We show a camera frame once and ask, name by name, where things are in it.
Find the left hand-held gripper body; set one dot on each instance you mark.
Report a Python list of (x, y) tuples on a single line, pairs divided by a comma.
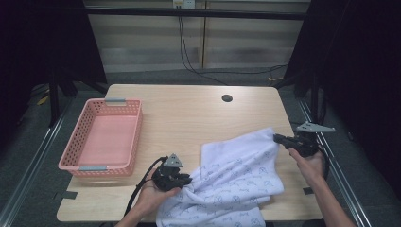
[(167, 178)]

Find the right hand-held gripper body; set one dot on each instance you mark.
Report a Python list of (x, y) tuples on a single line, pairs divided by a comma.
[(304, 143)]

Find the white printed towel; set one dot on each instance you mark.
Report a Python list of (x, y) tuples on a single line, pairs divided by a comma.
[(233, 176)]

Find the pink perforated plastic basket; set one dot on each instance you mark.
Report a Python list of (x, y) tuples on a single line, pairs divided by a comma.
[(107, 138)]

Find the person's right hand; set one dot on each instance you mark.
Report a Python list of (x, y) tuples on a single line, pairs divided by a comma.
[(310, 167)]

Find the person's left hand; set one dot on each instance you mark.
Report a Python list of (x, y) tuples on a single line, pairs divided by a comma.
[(151, 197)]

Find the black metal stand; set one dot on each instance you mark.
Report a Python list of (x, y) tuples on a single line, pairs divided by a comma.
[(54, 104), (314, 101)]

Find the black curtain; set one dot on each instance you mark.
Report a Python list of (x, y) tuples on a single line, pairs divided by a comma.
[(38, 41), (362, 63)]

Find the black horizontal bar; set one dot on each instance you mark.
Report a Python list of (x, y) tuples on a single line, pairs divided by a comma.
[(220, 13)]

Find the small yellow object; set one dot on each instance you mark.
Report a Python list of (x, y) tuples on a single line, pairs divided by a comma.
[(42, 101)]

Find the white power outlet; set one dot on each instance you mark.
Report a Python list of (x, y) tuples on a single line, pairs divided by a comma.
[(184, 3)]

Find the metal floor rail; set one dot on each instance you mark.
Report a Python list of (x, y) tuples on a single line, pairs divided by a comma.
[(345, 189), (31, 171)]

